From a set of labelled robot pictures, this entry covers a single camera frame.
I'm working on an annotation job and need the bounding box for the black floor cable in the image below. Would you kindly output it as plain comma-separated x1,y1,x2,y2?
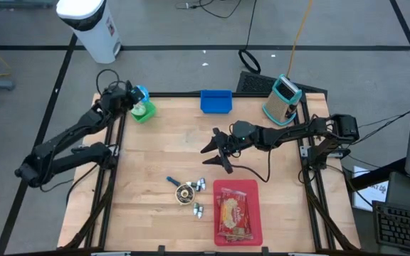
176,0,262,75

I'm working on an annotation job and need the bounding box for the blue iced toy donut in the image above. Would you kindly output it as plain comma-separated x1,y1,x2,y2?
135,84,152,105

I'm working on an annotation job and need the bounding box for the white paper sheet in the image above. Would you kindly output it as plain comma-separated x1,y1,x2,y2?
352,165,389,211

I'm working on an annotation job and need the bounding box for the chocolate iced toy donut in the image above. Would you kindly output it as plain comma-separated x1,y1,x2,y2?
174,183,195,206

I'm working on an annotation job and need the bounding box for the black desk bar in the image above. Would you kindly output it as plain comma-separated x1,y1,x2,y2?
349,157,407,192

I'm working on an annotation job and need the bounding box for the black aluminium table frame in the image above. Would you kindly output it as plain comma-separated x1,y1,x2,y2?
61,90,361,252

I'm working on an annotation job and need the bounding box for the green plastic basket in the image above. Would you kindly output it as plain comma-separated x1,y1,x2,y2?
130,100,157,124

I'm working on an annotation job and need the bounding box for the blue plastic basket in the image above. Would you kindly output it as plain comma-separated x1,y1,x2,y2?
199,89,233,114

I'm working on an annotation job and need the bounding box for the red plastic tray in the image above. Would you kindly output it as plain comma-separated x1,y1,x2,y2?
213,178,264,247

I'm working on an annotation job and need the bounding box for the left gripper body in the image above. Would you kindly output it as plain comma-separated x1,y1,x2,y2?
114,82,135,110

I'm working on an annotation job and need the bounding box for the green iced toy donut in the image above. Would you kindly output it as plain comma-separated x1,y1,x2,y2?
130,102,148,117

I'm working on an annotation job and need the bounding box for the yellow floor cable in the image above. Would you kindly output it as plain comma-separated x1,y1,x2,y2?
285,0,315,78

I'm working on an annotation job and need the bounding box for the white step trash can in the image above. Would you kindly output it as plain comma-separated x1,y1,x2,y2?
56,0,122,65

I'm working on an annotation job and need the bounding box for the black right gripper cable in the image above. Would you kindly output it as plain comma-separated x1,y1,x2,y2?
231,149,273,183

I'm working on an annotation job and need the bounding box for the black computer keyboard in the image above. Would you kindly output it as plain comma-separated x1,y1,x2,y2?
371,200,410,254

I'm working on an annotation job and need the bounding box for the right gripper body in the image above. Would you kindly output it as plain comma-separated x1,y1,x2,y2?
212,127,241,175

